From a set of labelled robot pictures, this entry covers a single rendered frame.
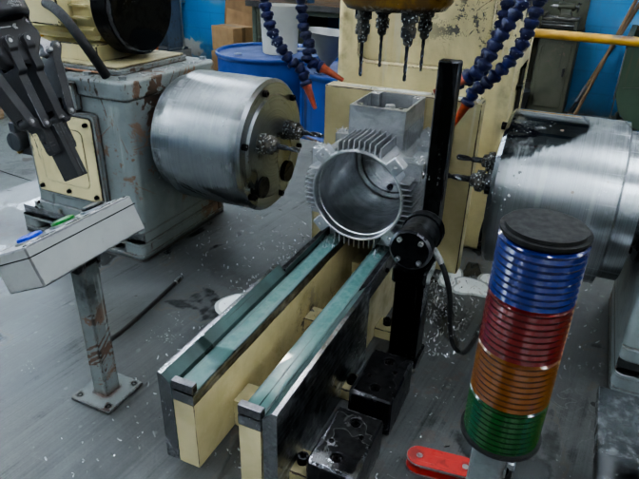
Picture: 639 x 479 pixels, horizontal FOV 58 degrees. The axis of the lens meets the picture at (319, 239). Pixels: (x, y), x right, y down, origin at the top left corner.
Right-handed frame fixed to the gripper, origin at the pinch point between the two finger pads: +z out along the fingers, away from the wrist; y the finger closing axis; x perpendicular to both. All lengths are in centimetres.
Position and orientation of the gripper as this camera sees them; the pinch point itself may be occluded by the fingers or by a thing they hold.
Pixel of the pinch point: (64, 152)
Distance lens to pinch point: 80.9
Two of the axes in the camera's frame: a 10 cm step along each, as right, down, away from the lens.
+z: 3.5, 9.0, 2.7
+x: -8.4, 1.7, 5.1
